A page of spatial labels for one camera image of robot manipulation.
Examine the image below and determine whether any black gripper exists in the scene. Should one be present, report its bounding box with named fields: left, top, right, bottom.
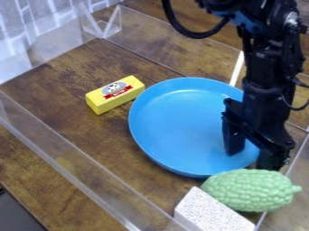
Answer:
left=222, top=98, right=296, bottom=171

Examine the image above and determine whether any green bumpy gourd toy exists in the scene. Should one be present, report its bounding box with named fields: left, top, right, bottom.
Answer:
left=201, top=169, right=303, bottom=212

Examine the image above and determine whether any blue round tray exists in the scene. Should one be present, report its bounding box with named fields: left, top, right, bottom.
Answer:
left=129, top=77, right=258, bottom=179

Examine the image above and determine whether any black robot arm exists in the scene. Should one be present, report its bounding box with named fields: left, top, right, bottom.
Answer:
left=196, top=0, right=305, bottom=171

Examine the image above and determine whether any white speckled foam block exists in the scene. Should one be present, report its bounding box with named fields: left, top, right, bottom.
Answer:
left=174, top=187, right=254, bottom=231

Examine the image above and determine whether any yellow butter box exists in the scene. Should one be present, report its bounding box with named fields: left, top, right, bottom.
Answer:
left=86, top=75, right=145, bottom=115

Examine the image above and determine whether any black cable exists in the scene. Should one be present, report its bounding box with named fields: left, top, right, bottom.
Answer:
left=161, top=0, right=309, bottom=112

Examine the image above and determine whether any clear acrylic enclosure wall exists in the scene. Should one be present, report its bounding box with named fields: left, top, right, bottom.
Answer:
left=0, top=0, right=309, bottom=231

